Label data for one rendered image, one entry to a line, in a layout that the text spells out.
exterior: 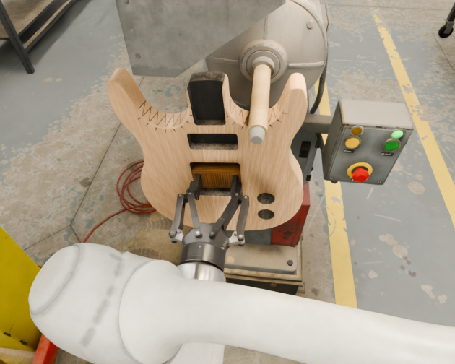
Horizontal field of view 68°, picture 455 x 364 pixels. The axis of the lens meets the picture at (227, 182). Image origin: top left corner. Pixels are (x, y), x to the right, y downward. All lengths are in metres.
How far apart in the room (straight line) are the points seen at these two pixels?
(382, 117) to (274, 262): 0.85
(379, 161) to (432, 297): 1.19
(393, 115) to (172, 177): 0.53
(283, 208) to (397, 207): 1.54
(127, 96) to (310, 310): 0.44
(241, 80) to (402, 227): 1.60
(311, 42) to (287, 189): 0.29
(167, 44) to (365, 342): 0.35
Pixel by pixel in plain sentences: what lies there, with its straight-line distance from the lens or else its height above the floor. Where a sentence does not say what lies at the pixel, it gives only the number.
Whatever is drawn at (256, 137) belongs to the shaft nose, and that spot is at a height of 1.26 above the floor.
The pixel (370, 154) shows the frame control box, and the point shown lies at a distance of 0.89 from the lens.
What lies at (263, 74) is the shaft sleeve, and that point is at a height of 1.27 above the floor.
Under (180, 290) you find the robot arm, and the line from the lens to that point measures 0.34.
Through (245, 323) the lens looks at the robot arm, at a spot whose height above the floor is 1.31.
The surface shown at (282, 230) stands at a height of 0.44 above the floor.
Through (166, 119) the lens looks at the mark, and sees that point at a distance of 0.64.
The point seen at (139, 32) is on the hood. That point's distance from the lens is 0.41.
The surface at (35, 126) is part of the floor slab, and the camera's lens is 2.87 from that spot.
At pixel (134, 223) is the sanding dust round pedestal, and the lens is 2.00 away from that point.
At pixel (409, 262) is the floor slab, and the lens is 2.04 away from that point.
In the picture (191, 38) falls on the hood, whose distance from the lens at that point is 0.39.
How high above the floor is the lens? 1.61
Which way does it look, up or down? 49 degrees down
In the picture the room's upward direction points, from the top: straight up
